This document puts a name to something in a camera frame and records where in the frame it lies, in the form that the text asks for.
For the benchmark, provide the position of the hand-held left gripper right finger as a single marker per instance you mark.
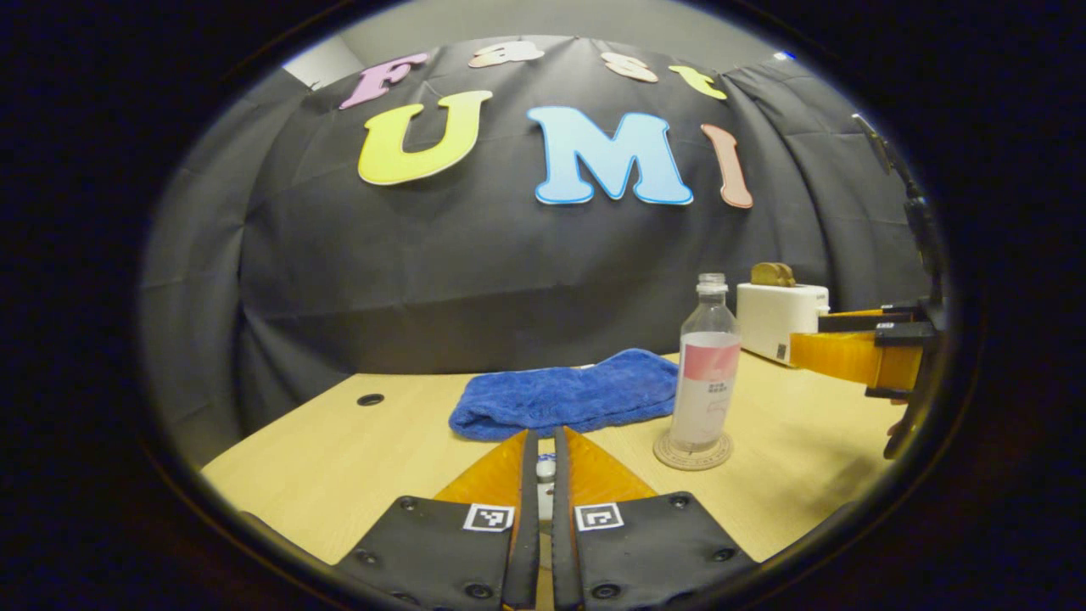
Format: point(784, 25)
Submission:
point(561, 526)

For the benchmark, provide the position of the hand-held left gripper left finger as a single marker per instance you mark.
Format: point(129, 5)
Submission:
point(529, 509)

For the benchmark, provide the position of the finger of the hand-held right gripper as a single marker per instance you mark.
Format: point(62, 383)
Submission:
point(840, 356)
point(865, 321)

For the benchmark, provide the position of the white teacup lid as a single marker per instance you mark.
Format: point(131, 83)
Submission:
point(545, 469)

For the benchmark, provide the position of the round brown coaster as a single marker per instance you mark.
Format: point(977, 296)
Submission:
point(670, 461)

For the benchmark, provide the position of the clear plastic water bottle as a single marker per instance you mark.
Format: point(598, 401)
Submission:
point(704, 390)

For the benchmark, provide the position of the white toaster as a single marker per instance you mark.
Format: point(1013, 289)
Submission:
point(772, 322)

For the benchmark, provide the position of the brown bread slice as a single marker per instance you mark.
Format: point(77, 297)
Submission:
point(785, 275)
point(762, 276)

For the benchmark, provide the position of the blue towel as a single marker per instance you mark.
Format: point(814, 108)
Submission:
point(560, 399)

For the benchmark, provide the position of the black desk grommet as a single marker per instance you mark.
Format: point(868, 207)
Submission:
point(370, 399)

